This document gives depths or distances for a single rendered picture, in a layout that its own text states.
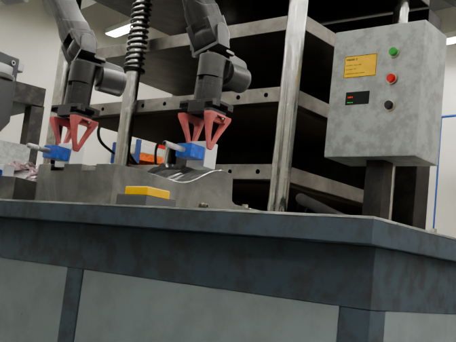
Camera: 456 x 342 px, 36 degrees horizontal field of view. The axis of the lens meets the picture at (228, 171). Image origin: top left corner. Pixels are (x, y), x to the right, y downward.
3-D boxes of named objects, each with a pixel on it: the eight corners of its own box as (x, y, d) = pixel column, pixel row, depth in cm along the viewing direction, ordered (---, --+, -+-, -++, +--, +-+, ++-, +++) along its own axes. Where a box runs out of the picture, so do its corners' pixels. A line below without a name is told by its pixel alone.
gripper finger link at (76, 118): (74, 155, 159) (81, 115, 161) (93, 154, 155) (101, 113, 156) (49, 147, 154) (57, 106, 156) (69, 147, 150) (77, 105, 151)
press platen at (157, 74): (301, 27, 224) (302, 12, 225) (83, 61, 294) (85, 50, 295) (398, 85, 277) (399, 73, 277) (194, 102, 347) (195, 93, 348)
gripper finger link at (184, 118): (193, 153, 152) (199, 112, 153) (218, 153, 147) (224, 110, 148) (172, 146, 146) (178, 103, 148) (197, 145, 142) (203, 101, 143)
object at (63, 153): (31, 157, 145) (36, 132, 146) (17, 157, 148) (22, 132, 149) (81, 170, 155) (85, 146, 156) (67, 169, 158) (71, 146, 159)
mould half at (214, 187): (109, 207, 140) (118, 141, 142) (33, 203, 157) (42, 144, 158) (258, 233, 178) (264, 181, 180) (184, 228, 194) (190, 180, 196)
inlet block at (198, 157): (171, 156, 136) (175, 129, 137) (153, 156, 139) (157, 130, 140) (214, 169, 146) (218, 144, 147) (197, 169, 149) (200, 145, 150)
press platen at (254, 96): (288, 100, 218) (290, 85, 219) (69, 117, 289) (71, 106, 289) (394, 147, 274) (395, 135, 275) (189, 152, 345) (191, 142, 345)
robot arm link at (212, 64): (195, 49, 149) (214, 46, 145) (217, 60, 154) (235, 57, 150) (190, 81, 148) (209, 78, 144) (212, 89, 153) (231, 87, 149)
